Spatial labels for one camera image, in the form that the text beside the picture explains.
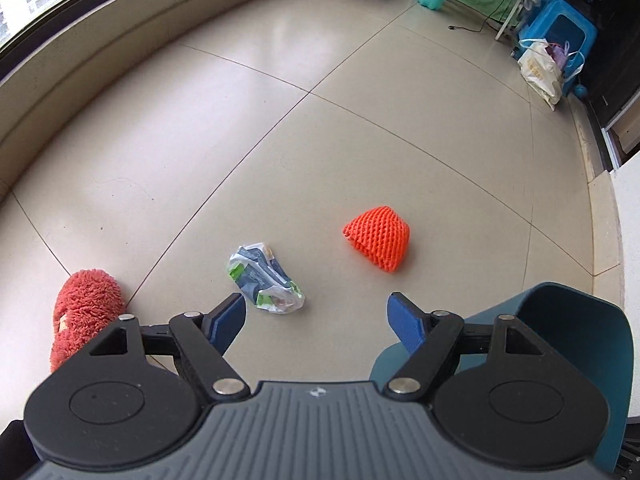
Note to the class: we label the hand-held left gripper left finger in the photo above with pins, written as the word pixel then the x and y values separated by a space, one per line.
pixel 225 320

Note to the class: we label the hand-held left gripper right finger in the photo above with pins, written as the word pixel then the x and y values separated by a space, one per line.
pixel 407 322

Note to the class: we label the clear plastic package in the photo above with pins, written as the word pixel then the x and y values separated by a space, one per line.
pixel 265 280

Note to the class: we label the orange foam fruit net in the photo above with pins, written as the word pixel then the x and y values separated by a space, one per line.
pixel 380 237

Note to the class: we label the teal plastic trash bin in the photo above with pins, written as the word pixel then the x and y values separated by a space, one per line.
pixel 565 320

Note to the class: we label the orange fuzzy slipper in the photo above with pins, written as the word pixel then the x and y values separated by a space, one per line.
pixel 85 305

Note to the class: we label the person's leg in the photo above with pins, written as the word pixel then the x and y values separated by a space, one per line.
pixel 15 450

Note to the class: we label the white tote bag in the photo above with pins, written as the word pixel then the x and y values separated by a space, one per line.
pixel 540 72

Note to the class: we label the small blue ball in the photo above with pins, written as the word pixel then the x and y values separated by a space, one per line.
pixel 580 91

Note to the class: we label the white folding table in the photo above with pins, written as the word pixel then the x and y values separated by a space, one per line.
pixel 510 15

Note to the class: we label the dark sliding door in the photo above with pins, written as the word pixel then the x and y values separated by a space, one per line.
pixel 615 60

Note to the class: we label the blue plastic stool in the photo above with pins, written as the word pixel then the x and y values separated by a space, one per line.
pixel 565 25

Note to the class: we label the black window frame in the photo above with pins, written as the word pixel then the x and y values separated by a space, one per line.
pixel 30 35

